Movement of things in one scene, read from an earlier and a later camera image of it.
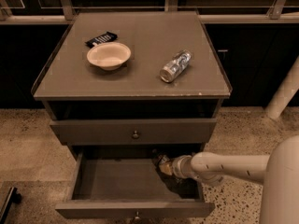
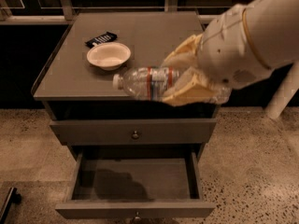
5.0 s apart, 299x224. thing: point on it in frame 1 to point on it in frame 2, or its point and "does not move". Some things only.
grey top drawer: (96, 132) does not move
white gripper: (177, 166) to (230, 49)
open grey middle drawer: (130, 185) does not move
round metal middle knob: (137, 217) does not move
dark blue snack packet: (107, 36) does not move
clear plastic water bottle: (162, 159) to (150, 83)
